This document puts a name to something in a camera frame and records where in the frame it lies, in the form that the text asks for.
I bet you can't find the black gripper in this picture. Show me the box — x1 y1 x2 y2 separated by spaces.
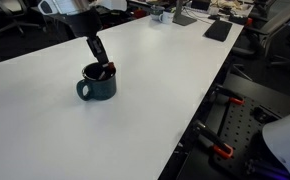
61 7 109 64

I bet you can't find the orange marker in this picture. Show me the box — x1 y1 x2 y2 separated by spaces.
99 62 115 80

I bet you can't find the dark green speckled mug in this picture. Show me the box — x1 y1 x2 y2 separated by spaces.
76 63 117 101

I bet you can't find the white coffee mug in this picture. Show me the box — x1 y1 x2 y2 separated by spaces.
159 11 174 24

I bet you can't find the grey monitor stand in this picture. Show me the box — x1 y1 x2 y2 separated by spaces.
173 0 196 26

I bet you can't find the black keyboard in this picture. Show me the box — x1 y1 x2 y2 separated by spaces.
204 20 232 42

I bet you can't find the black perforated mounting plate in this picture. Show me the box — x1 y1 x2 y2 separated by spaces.
184 94 290 180

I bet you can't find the black office chair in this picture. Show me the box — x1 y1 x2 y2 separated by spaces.
231 0 290 81

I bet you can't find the orange-handled clamp far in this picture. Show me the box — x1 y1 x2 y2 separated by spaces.
214 85 245 105

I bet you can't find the orange-handled clamp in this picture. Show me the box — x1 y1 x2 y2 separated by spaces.
193 120 233 159
214 85 245 105

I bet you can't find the orange-handled clamp near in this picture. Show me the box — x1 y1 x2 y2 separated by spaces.
193 120 233 159

